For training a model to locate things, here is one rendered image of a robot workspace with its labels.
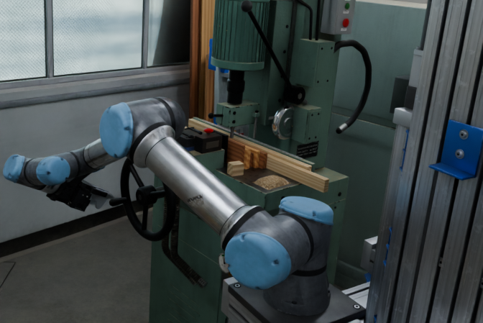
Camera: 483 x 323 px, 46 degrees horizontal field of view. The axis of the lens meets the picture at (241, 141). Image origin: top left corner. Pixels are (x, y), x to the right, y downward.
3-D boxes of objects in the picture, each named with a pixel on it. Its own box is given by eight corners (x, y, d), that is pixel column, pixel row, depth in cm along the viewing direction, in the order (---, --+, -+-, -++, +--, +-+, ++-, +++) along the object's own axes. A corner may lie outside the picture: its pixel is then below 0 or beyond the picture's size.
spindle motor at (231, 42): (200, 63, 188) (205, -35, 178) (238, 61, 199) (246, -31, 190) (235, 73, 175) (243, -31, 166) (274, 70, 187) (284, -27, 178)
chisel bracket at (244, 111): (214, 126, 193) (216, 103, 190) (244, 121, 202) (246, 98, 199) (228, 132, 188) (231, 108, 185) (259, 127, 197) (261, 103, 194)
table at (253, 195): (124, 157, 199) (125, 141, 197) (193, 144, 219) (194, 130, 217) (240, 221, 157) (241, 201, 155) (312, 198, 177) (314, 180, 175)
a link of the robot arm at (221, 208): (324, 238, 112) (149, 86, 134) (284, 266, 101) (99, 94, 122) (298, 278, 118) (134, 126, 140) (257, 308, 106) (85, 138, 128)
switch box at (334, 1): (319, 32, 194) (325, -17, 189) (338, 32, 201) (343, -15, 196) (333, 34, 190) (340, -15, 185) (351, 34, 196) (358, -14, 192)
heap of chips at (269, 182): (251, 182, 170) (251, 176, 169) (274, 175, 176) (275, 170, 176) (268, 190, 165) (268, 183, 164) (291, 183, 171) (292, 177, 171)
